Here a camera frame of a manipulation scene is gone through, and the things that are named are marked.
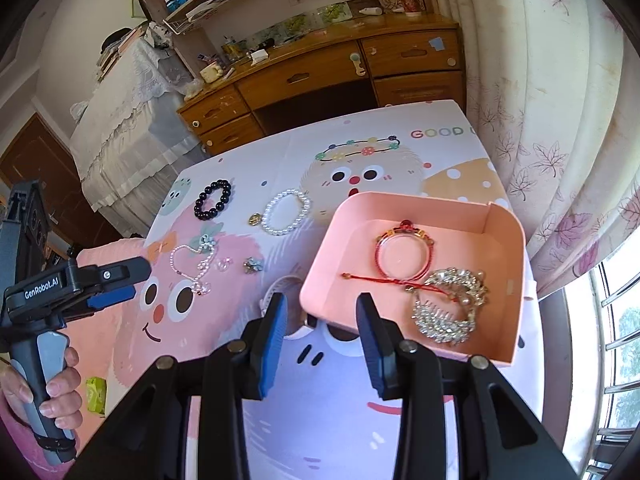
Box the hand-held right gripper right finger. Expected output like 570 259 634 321
355 292 576 480

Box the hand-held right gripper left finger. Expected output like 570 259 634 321
65 292 291 480

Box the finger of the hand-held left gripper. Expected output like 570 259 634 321
62 284 136 322
70 256 152 293

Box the pink smart wristband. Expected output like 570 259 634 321
259 277 324 341

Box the pink cardboard box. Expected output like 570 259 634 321
299 191 538 367

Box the thin pearl chain with charm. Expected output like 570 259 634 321
169 234 221 297

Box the white pearl bracelet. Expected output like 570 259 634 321
260 188 312 236

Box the black bead bracelet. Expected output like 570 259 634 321
193 179 234 222

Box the person's left hand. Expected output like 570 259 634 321
0 346 84 431

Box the rhinestone hair comb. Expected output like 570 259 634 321
405 267 490 346

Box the green snack packet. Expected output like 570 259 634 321
84 377 109 416

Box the wooden door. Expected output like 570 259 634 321
0 112 122 257

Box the bed with white lace cover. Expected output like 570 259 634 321
69 35 209 222

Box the cartoon printed tablecloth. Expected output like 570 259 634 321
112 100 546 480

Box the stack of books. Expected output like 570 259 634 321
97 22 151 84

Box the glass jar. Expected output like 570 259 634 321
221 39 246 64

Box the metal window grille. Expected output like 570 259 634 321
584 255 640 480

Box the wooden desk with drawers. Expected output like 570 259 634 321
177 12 468 156

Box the leaf patterned curtain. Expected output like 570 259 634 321
415 0 640 302

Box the red string bracelet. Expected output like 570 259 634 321
341 219 439 292

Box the white wire basket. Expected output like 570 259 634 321
162 0 257 37

